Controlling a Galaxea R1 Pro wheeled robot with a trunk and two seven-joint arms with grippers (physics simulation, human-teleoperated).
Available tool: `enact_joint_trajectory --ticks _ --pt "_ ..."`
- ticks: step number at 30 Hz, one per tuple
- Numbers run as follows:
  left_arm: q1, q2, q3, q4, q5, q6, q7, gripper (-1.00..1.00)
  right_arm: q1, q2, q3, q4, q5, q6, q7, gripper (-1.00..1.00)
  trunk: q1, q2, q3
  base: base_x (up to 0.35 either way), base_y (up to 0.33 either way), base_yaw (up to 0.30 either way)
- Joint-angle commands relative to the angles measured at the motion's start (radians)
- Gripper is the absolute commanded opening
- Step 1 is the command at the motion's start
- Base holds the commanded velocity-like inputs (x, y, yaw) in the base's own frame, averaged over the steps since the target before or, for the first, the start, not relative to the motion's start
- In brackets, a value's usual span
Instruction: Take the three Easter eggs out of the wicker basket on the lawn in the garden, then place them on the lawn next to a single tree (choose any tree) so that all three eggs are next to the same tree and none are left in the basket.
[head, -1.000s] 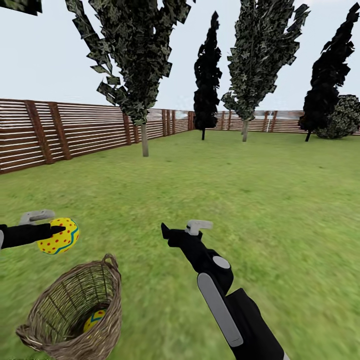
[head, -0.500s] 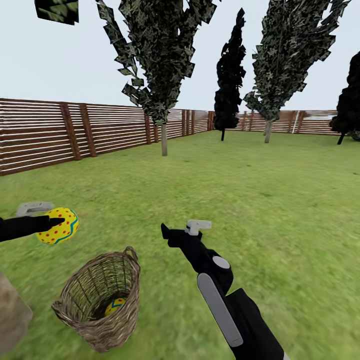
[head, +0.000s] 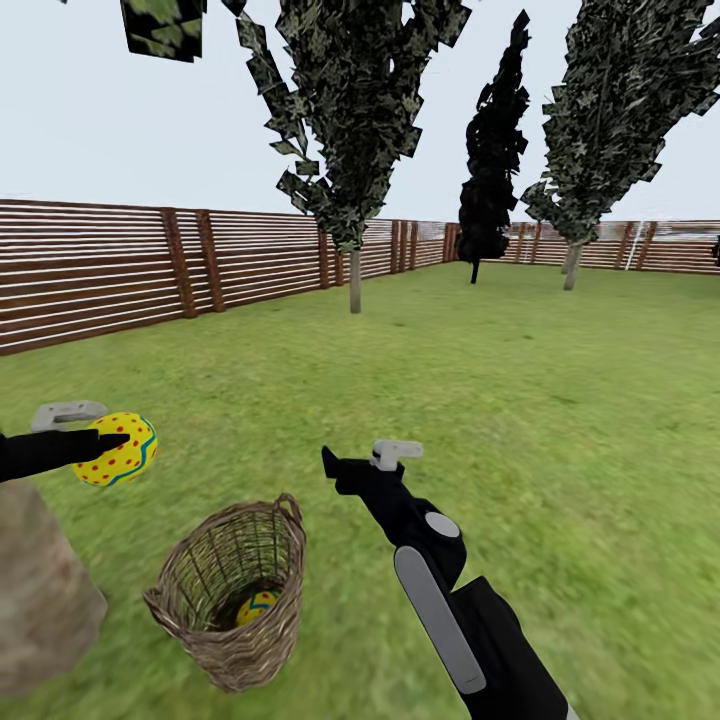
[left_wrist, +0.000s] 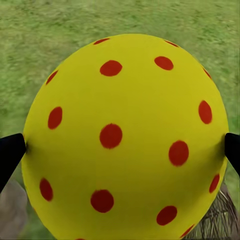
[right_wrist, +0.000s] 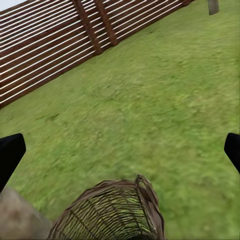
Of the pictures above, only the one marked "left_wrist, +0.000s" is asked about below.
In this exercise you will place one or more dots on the tree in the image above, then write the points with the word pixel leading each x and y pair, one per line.
pixel 13 215

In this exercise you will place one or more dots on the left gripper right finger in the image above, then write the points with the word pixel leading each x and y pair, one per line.
pixel 232 150

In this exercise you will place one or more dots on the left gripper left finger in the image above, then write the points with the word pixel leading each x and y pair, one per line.
pixel 12 150

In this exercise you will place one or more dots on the wicker basket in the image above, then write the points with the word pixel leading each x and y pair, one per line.
pixel 222 204

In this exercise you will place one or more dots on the easter egg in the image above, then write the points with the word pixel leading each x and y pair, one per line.
pixel 125 140

